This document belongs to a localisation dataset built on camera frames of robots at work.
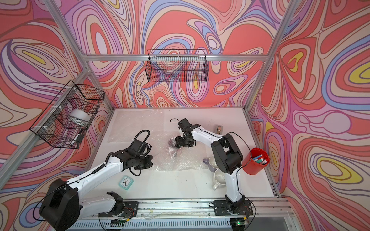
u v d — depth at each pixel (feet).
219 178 2.74
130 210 2.36
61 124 2.36
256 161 2.63
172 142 2.98
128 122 3.66
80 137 2.39
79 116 2.39
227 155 1.71
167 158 2.75
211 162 2.82
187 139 2.67
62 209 1.30
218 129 3.31
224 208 2.30
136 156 2.14
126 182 2.63
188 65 3.15
